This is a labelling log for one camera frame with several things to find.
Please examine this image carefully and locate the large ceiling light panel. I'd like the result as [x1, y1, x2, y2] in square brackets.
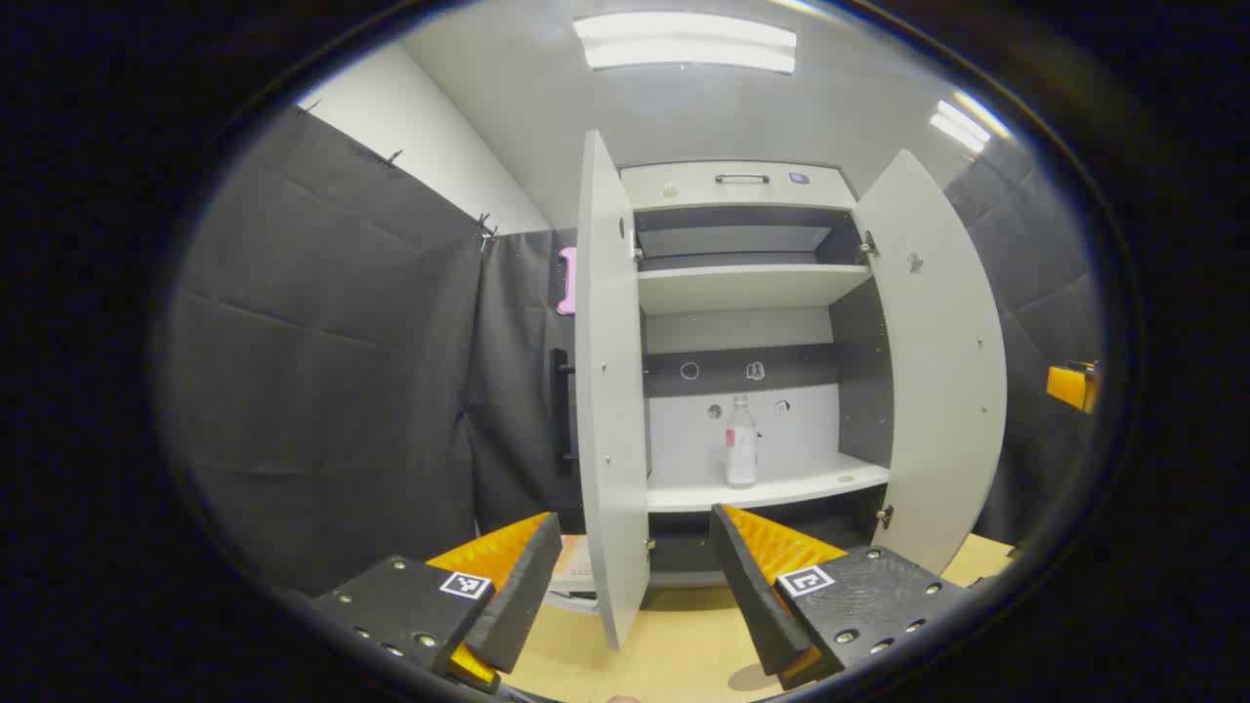
[573, 12, 798, 75]

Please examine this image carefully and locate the grey cabinet door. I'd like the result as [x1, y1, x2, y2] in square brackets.
[853, 148, 1009, 577]
[550, 129, 652, 652]

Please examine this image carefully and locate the grey cabinet drawer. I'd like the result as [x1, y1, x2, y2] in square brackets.
[621, 162, 858, 211]

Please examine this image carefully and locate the beige cover book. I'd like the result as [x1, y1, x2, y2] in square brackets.
[550, 535, 594, 587]

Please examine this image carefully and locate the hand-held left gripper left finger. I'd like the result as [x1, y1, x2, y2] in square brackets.
[311, 511, 564, 694]

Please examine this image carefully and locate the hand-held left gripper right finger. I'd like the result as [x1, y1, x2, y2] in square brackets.
[709, 504, 978, 692]

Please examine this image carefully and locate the clear plastic bottle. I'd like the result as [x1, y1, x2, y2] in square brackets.
[724, 394, 759, 488]

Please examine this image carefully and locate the small ceiling light panel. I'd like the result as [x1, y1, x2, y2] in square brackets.
[930, 93, 1007, 154]

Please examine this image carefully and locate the grey cabinet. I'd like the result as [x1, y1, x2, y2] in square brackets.
[619, 161, 895, 592]

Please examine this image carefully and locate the black backdrop cloth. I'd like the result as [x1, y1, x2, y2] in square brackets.
[161, 103, 1109, 597]

